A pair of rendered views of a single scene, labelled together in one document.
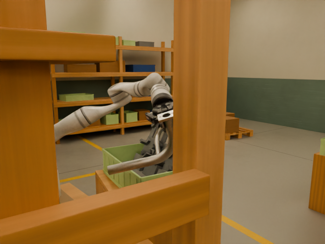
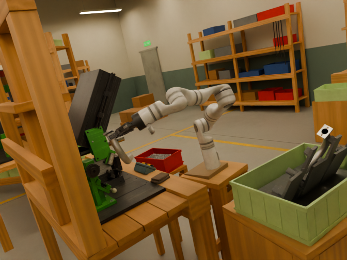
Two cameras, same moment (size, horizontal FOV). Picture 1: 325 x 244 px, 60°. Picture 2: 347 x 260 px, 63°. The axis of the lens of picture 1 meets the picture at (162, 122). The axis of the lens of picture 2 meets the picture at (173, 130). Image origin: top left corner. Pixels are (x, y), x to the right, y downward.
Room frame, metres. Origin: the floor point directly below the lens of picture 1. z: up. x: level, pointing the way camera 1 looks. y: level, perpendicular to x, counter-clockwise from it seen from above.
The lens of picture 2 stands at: (1.09, -1.19, 1.59)
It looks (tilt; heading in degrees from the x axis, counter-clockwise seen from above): 14 degrees down; 90
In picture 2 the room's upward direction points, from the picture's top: 12 degrees counter-clockwise
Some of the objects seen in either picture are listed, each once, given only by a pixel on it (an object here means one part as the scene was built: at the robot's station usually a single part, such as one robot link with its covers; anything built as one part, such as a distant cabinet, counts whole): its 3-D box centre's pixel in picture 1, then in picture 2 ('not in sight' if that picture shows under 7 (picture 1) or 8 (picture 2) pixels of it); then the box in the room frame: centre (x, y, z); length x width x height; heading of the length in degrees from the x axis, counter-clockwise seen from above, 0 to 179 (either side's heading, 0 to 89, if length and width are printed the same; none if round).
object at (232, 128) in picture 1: (221, 124); not in sight; (6.55, -1.41, 0.22); 1.20 x 0.81 x 0.44; 30
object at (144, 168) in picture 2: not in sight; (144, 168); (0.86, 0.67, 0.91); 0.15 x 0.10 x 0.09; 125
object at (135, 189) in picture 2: not in sight; (94, 183); (0.50, 0.66, 0.89); 1.10 x 0.42 x 0.02; 125
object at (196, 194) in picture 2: not in sight; (131, 175); (0.73, 0.82, 0.82); 1.50 x 0.14 x 0.15; 125
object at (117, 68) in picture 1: (117, 85); not in sight; (6.57, 1.05, 1.12); 3.01 x 0.54 x 2.23; 125
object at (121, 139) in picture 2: not in sight; (95, 146); (0.54, 0.78, 1.11); 0.39 x 0.16 x 0.03; 35
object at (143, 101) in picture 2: not in sight; (142, 109); (0.37, 7.20, 0.37); 1.20 x 0.80 x 0.74; 43
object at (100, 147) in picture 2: not in sight; (96, 143); (0.60, 0.63, 1.17); 0.13 x 0.12 x 0.20; 125
